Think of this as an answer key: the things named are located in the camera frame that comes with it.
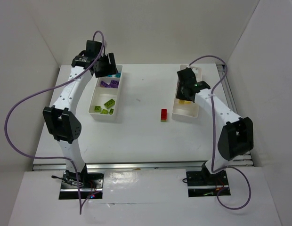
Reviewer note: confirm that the small lime green lego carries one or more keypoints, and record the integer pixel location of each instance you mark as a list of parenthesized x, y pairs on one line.
[(97, 109)]

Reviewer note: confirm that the aluminium front rail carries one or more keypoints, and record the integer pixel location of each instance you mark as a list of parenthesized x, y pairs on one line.
[(125, 166)]

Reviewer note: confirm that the small cyan lego brick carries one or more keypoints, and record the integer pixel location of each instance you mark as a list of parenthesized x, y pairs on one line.
[(118, 75)]

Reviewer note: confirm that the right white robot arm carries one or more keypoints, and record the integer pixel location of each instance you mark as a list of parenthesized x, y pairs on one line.
[(205, 100)]

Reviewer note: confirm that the left white divided container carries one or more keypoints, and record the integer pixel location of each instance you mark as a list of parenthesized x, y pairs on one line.
[(102, 95)]

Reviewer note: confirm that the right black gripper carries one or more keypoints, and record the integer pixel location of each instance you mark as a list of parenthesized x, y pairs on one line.
[(182, 92)]

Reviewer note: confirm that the red tall lego brick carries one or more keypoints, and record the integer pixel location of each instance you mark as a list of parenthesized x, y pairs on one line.
[(163, 114)]

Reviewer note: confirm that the white divided container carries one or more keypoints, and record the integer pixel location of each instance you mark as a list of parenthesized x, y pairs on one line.
[(184, 113), (102, 95)]

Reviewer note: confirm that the yellow long lego plate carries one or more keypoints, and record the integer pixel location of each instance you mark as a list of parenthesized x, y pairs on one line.
[(184, 102)]

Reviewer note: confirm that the aluminium right side rail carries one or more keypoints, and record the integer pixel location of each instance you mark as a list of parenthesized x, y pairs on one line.
[(234, 110)]

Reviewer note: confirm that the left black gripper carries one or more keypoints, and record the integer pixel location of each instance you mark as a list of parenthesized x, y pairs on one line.
[(106, 68)]

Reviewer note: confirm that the purple rounded lego block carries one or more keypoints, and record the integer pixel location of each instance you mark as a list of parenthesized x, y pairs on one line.
[(104, 85)]

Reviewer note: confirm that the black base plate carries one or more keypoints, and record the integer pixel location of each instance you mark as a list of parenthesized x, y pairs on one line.
[(198, 186), (93, 187)]

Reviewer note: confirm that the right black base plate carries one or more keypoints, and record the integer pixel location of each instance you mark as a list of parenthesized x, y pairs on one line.
[(198, 186)]

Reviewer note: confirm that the right white divided container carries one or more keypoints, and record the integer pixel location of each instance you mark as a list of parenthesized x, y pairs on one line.
[(184, 113)]

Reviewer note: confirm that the lime curved lego brick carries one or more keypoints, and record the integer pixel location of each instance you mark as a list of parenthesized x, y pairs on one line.
[(104, 111)]

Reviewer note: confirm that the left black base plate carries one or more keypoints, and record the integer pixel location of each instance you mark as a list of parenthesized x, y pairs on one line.
[(93, 187)]

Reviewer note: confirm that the purple lego plate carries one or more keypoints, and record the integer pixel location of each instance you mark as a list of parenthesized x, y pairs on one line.
[(114, 83)]

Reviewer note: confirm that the aluminium rail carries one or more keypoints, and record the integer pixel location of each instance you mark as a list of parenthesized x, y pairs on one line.
[(234, 110), (125, 166)]

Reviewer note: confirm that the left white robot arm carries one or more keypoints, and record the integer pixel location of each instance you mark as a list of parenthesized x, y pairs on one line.
[(60, 118)]

